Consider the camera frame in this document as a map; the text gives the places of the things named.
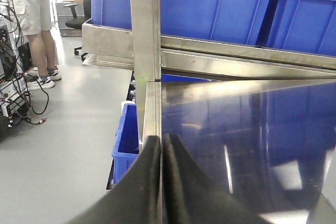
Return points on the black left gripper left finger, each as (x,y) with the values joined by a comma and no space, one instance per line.
(134,198)

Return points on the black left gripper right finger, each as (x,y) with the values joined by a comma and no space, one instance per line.
(191,196)

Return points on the small blue bin on floor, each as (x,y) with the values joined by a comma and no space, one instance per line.
(126,147)

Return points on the blue bin on shelf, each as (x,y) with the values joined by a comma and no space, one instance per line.
(300,25)
(237,21)

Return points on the black office chair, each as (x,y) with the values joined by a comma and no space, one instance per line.
(77,21)

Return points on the standing person in shorts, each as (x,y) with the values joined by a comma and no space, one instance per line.
(35,22)

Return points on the steel shelf rail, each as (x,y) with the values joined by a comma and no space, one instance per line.
(113,47)

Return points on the equipment with black cables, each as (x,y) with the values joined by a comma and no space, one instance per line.
(16,96)

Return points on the steel rack upright post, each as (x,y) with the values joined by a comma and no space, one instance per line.
(146,27)

